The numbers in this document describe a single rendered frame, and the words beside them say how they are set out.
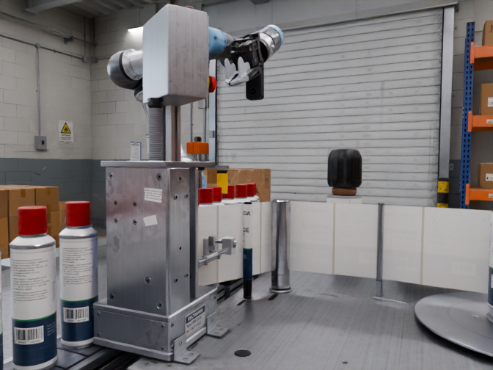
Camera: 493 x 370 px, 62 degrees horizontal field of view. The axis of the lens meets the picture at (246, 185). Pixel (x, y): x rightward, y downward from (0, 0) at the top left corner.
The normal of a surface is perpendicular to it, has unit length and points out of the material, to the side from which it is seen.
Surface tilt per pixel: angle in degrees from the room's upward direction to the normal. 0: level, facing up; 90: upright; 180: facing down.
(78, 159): 90
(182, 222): 90
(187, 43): 90
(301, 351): 0
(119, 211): 90
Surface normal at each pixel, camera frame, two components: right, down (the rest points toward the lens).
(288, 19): -0.45, 0.04
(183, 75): 0.53, 0.05
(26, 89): 0.89, 0.03
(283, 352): 0.00, -1.00
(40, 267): 0.74, 0.04
